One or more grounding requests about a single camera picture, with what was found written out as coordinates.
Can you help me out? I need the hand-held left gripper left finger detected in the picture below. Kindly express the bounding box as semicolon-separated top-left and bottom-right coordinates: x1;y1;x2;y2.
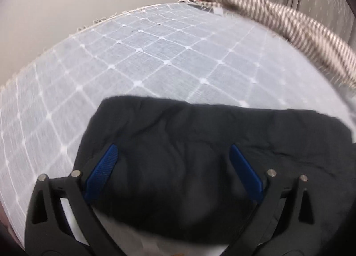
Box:
24;144;121;256

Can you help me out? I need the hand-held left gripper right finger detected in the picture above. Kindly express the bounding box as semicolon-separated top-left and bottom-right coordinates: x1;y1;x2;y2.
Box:
228;144;334;256

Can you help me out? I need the black quilted jacket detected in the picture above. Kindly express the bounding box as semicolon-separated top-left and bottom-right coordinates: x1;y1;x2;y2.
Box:
73;95;356;249

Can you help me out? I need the striped duvet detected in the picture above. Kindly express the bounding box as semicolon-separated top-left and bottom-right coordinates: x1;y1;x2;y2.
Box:
176;0;356;89

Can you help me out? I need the blue-grey checked blanket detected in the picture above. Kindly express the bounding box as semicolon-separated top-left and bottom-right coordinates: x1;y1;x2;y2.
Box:
0;2;354;256

